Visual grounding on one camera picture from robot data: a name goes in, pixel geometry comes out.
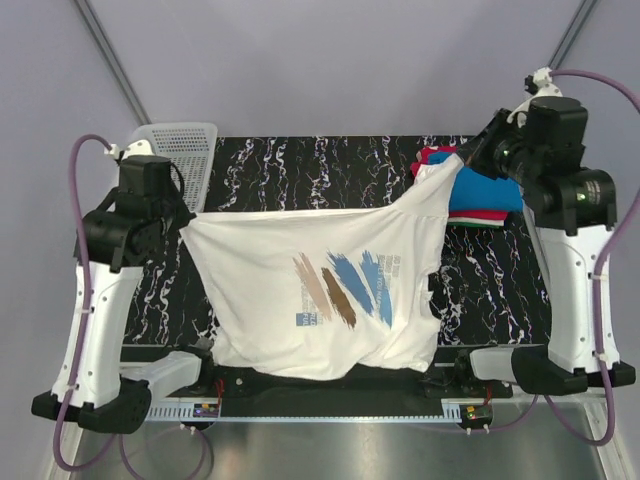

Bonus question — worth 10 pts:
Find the white printed t shirt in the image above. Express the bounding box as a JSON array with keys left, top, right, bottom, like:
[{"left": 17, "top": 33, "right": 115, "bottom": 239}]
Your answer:
[{"left": 181, "top": 155, "right": 462, "bottom": 381}]

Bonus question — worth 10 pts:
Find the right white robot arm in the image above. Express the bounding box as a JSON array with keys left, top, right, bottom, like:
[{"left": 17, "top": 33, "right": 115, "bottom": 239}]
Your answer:
[{"left": 457, "top": 68, "right": 635, "bottom": 396}]

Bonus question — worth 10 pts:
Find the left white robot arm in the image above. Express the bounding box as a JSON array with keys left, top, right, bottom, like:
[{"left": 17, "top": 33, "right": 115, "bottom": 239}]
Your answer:
[{"left": 31, "top": 140, "right": 213, "bottom": 434}]

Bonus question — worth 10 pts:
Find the blue folded t shirt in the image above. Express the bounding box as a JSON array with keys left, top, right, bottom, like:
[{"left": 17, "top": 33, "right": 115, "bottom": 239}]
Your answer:
[{"left": 449, "top": 166, "right": 523, "bottom": 213}]

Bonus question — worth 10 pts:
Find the red folded t shirt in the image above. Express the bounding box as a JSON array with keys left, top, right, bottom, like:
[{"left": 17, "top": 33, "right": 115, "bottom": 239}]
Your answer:
[{"left": 410, "top": 147, "right": 508, "bottom": 225}]

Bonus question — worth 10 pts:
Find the white plastic basket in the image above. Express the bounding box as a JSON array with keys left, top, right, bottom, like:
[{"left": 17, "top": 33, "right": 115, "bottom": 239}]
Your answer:
[{"left": 129, "top": 122, "right": 218, "bottom": 213}]

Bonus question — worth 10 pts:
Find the green folded t shirt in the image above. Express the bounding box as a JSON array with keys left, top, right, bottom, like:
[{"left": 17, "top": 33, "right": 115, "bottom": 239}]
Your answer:
[{"left": 448, "top": 219, "right": 504, "bottom": 229}]

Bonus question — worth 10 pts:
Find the black marble pattern mat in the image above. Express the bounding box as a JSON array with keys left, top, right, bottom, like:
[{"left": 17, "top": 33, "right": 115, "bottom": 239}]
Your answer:
[{"left": 124, "top": 135, "right": 551, "bottom": 346}]

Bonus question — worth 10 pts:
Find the left small circuit board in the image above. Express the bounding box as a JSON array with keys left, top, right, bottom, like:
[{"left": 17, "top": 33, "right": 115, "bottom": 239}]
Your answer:
[{"left": 193, "top": 403, "right": 220, "bottom": 418}]

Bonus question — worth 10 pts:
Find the small circuit board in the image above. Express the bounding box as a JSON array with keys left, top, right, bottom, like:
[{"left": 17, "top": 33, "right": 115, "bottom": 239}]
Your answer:
[
  {"left": 193, "top": 403, "right": 220, "bottom": 418},
  {"left": 462, "top": 404, "right": 493, "bottom": 421}
]

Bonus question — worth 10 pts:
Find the right small circuit board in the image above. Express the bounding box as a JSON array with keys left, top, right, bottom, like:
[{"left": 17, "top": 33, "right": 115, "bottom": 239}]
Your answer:
[{"left": 462, "top": 404, "right": 493, "bottom": 421}]

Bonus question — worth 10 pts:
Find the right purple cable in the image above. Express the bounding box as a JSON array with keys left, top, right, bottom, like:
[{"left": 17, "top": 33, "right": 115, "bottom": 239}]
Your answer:
[{"left": 541, "top": 68, "right": 640, "bottom": 446}]

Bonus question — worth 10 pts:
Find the purple cable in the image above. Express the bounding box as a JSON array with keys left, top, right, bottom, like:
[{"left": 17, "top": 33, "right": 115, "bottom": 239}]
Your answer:
[
  {"left": 51, "top": 133, "right": 215, "bottom": 479},
  {"left": 541, "top": 68, "right": 640, "bottom": 446}
]

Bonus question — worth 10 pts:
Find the white slotted cable duct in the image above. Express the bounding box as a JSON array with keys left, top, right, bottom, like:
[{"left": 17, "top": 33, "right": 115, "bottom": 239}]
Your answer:
[{"left": 146, "top": 399, "right": 462, "bottom": 424}]

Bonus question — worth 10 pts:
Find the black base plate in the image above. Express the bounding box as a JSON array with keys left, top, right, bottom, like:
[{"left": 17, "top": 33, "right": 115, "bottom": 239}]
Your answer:
[{"left": 152, "top": 347, "right": 515, "bottom": 418}]

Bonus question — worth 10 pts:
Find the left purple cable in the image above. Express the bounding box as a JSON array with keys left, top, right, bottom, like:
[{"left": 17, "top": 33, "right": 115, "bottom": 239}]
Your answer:
[{"left": 51, "top": 133, "right": 215, "bottom": 479}]

